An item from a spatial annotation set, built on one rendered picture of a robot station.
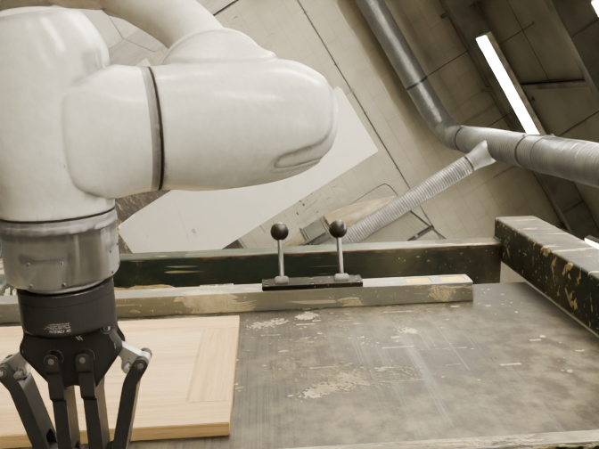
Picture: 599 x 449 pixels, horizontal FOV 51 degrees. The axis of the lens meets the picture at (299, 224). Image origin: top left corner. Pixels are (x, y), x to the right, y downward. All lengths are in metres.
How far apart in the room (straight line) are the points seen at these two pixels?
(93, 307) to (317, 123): 0.23
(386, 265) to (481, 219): 8.43
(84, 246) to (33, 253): 0.04
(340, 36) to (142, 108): 8.87
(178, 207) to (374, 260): 3.58
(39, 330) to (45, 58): 0.21
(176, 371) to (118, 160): 0.56
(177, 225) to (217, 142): 4.50
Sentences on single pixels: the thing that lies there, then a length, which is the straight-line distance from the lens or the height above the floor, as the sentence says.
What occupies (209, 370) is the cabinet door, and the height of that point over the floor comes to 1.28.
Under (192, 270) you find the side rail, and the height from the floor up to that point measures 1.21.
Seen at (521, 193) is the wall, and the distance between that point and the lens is 10.04.
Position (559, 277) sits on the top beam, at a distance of 1.30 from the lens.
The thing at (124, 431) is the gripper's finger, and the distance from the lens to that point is 0.59.
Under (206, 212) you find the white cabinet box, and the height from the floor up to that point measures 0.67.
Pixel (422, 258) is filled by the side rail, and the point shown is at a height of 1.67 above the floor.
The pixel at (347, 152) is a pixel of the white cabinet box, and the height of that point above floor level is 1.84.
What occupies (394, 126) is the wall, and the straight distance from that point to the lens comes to 9.41.
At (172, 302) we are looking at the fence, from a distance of 1.25.
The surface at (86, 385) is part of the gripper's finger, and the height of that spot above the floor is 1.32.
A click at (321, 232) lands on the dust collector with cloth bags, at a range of 6.91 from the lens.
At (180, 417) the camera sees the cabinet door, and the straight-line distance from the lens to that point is 0.87.
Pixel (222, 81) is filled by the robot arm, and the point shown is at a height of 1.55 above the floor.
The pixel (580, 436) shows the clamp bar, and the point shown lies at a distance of 0.75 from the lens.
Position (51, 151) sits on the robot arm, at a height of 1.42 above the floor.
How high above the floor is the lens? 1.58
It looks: 4 degrees down
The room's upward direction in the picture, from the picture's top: 58 degrees clockwise
